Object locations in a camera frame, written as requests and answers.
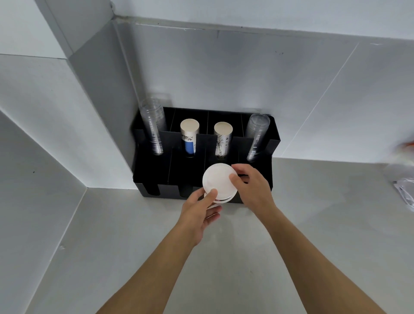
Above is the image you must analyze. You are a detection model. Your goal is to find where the stack of white cup lids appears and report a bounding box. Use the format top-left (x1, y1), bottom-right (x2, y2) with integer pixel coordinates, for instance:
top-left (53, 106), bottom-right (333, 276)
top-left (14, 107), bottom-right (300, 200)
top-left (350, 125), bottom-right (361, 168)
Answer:
top-left (202, 163), bottom-right (240, 205)

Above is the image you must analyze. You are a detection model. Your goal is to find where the person's right hand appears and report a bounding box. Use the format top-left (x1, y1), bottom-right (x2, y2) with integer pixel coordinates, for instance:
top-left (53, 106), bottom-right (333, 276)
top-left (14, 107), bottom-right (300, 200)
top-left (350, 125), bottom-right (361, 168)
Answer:
top-left (229, 163), bottom-right (278, 224)

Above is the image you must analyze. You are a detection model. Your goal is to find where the person's right forearm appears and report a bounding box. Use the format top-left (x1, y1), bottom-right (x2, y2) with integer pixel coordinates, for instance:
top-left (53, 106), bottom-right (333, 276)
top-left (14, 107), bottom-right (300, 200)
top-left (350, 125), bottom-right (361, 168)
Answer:
top-left (257, 206), bottom-right (386, 314)

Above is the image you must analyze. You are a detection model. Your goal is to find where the person's left forearm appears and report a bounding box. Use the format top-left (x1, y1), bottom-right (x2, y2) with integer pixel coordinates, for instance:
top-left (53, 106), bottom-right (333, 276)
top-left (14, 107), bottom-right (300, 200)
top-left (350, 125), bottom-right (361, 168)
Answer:
top-left (96, 223), bottom-right (203, 314)

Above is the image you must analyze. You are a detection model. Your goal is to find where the stack of narrow clear cups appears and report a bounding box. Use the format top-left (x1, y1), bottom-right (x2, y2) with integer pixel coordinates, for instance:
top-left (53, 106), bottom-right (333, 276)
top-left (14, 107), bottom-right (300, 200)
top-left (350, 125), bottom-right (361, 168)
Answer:
top-left (246, 113), bottom-right (271, 162)

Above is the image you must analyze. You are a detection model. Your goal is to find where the paper cup stack black print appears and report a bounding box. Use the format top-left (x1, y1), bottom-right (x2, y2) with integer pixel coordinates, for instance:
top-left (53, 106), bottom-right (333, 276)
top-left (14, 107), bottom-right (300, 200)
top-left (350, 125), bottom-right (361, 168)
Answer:
top-left (213, 122), bottom-right (234, 160)

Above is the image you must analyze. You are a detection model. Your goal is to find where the person's left hand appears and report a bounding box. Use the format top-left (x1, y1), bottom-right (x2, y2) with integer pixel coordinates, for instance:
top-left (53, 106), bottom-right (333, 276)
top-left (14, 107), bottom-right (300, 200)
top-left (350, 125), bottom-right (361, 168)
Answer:
top-left (179, 188), bottom-right (224, 248)

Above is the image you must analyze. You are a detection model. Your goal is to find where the paper cup stack blue print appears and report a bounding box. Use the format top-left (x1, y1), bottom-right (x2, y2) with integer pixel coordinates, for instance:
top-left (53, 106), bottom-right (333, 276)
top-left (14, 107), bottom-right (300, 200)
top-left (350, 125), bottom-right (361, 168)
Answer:
top-left (180, 119), bottom-right (200, 158)

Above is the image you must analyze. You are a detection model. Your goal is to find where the clear plastic bag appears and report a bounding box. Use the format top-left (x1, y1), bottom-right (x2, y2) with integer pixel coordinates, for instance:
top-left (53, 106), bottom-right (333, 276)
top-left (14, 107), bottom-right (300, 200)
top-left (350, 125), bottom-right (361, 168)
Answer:
top-left (384, 142), bottom-right (414, 213)

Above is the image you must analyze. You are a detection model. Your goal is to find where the black cup organizer rack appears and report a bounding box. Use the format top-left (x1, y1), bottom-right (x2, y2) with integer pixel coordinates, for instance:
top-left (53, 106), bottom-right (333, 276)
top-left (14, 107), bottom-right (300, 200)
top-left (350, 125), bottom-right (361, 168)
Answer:
top-left (131, 107), bottom-right (281, 204)

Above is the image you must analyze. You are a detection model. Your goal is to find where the stack of wide clear cups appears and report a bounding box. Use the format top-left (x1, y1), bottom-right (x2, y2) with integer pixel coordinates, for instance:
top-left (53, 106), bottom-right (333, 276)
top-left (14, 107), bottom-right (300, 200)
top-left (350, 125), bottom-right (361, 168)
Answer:
top-left (139, 98), bottom-right (168, 156)

